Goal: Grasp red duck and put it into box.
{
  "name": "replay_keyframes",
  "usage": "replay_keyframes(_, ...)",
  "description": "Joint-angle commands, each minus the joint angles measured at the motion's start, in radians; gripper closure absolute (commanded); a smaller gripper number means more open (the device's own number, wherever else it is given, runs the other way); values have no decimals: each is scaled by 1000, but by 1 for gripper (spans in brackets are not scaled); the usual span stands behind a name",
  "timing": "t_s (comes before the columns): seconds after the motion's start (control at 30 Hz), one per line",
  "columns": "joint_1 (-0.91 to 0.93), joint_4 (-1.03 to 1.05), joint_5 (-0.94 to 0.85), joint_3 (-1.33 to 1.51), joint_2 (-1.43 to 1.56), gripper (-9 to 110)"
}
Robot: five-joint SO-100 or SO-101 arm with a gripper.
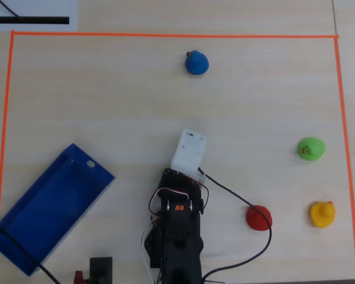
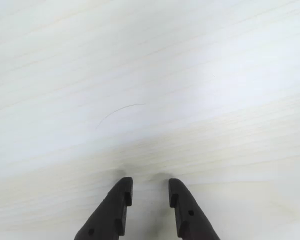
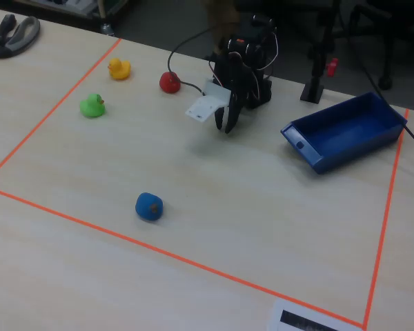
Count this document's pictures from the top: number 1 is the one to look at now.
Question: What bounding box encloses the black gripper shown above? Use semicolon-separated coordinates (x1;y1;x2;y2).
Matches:
161;167;202;193

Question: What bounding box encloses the red rubber duck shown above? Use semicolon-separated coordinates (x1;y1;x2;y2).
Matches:
246;204;273;231

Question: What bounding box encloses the blue rubber duck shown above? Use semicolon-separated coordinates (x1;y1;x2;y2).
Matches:
185;50;209;76

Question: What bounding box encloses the blue plastic box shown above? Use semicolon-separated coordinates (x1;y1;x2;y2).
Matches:
0;143;116;276

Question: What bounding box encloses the green rubber duck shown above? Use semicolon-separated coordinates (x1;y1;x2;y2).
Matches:
297;137;326;162

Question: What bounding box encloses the yellow rubber duck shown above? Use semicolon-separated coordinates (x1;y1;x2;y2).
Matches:
309;201;337;228

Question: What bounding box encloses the black clamp stand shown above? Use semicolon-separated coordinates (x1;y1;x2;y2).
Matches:
89;256;114;284

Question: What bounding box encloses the orange tape strip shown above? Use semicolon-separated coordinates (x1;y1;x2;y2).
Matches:
333;35;355;280
11;31;340;39
0;31;15;284

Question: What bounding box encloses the white paper with black bar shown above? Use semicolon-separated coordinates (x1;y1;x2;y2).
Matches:
0;0;78;31

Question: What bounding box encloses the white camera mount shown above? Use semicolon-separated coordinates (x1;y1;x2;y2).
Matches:
170;128;208;181

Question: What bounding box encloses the red white servo wire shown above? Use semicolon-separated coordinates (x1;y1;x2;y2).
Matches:
149;174;210;218

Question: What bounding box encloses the black camera cable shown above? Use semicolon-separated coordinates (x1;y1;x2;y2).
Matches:
197;167;273;284

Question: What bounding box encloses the long black cable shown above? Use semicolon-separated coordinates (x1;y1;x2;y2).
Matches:
0;218;62;284

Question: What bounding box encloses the thin black cable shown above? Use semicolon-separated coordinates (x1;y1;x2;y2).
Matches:
0;0;24;21

